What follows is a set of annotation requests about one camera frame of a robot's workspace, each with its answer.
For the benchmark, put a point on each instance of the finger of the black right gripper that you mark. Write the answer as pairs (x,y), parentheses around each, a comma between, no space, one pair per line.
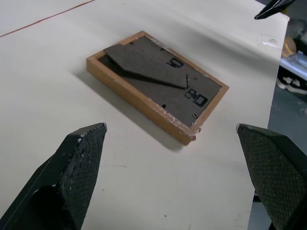
(272,8)

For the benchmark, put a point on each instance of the wooden picture frame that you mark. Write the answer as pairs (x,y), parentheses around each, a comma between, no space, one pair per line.
(158,83)

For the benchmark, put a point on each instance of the white shoe with black flowers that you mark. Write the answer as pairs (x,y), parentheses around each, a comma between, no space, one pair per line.
(291,83)

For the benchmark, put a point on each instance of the roll of yellow tape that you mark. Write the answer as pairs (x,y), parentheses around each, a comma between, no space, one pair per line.
(289,46)

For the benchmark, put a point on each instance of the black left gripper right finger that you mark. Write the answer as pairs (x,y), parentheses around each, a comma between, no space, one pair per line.
(273,172)

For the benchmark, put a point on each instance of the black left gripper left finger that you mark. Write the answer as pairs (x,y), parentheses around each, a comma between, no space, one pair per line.
(72,177)

